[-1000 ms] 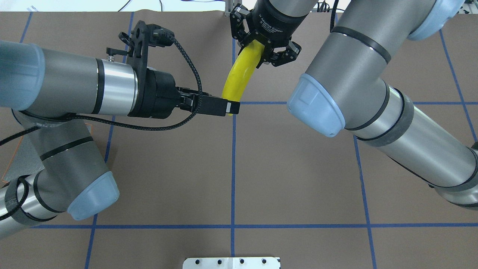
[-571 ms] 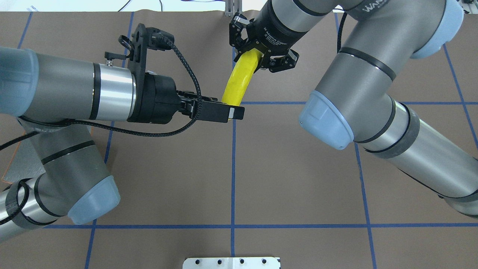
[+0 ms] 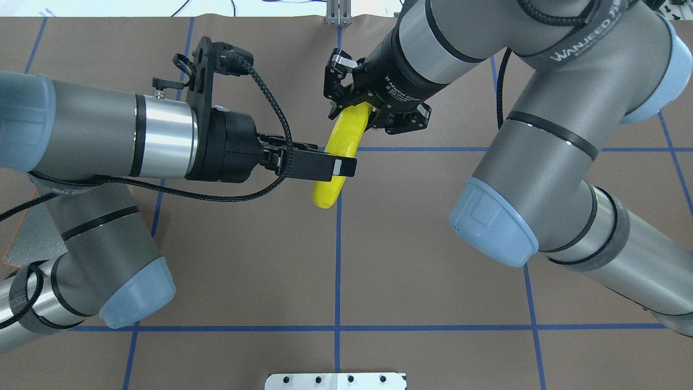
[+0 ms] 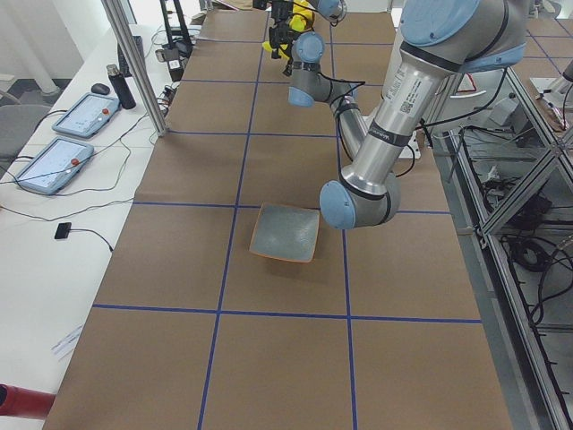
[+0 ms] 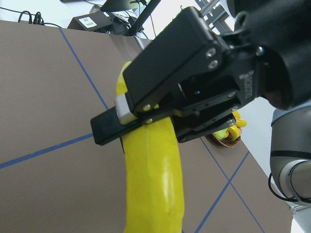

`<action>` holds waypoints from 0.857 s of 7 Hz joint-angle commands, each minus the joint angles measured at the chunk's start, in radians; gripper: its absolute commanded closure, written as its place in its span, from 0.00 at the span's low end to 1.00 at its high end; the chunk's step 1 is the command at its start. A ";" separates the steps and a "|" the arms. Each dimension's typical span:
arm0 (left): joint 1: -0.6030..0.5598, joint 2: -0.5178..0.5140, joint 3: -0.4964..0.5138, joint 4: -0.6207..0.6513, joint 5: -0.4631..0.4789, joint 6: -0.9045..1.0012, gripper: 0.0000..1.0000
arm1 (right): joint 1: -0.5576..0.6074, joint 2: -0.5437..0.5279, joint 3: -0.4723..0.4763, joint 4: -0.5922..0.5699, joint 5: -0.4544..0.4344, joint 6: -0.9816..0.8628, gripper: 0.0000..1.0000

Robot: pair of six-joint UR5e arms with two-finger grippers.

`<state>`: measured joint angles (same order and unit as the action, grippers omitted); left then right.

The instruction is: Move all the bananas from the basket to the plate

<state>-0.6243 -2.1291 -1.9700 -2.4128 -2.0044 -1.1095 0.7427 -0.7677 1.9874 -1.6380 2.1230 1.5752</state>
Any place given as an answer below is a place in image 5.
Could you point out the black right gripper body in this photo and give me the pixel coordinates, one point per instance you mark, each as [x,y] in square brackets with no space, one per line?
[268,55]

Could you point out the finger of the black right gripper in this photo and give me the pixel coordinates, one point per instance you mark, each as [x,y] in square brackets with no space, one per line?
[183,49]
[106,126]

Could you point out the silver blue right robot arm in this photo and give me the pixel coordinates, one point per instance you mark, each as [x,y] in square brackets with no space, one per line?
[290,157]

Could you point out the brown wicker basket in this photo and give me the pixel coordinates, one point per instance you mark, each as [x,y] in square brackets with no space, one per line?
[227,143]

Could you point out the green pear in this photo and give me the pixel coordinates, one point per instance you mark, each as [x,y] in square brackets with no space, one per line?
[221,134]

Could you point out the black box white label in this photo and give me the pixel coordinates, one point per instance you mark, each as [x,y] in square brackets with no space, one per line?
[90,22]

